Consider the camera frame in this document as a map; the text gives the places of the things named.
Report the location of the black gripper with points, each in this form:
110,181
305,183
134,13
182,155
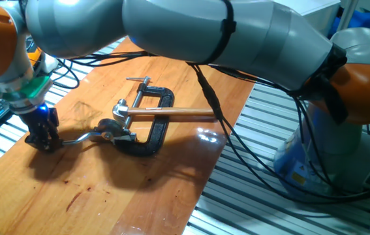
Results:
41,119

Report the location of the silver orange robot arm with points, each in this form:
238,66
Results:
171,29

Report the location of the round metal lever mechanism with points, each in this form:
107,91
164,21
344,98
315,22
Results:
108,125

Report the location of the white rounded object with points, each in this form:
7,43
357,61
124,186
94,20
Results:
50,63

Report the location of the black cast iron C-clamp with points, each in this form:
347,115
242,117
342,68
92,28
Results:
158,137

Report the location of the white drawer box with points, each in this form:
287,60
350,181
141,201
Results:
318,9

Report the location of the blue plastic bag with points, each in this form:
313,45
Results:
367,21

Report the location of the green camera mount plate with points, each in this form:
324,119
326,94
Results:
34,88

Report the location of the aluminium frame post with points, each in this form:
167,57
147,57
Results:
348,14

